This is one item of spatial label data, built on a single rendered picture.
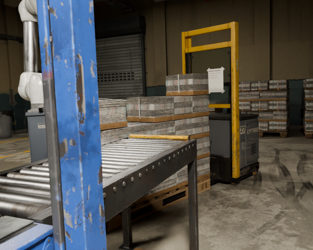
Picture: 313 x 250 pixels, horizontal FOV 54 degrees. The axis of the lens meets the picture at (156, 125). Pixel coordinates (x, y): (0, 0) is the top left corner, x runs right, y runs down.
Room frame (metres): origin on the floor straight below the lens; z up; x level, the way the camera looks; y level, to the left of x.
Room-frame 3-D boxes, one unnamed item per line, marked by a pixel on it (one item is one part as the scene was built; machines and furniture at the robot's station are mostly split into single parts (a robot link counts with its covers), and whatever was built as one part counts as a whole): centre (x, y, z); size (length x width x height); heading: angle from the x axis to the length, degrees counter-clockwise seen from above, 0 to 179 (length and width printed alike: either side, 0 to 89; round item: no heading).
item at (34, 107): (2.21, 0.81, 1.03); 0.22 x 0.18 x 0.06; 14
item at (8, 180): (1.10, 0.43, 0.77); 0.47 x 0.05 x 0.05; 66
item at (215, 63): (3.78, -0.67, 1.27); 0.57 x 0.01 x 0.65; 46
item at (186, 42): (3.99, -0.42, 0.97); 0.09 x 0.09 x 1.75; 46
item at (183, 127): (2.93, 0.15, 0.42); 1.17 x 0.39 x 0.83; 136
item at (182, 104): (3.24, -0.15, 0.95); 0.38 x 0.29 x 0.23; 45
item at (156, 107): (3.03, 0.06, 0.95); 0.38 x 0.29 x 0.23; 47
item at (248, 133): (4.03, -0.91, 0.40); 0.69 x 0.55 x 0.80; 46
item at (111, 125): (2.50, 0.39, 0.86); 0.29 x 0.16 x 0.04; 135
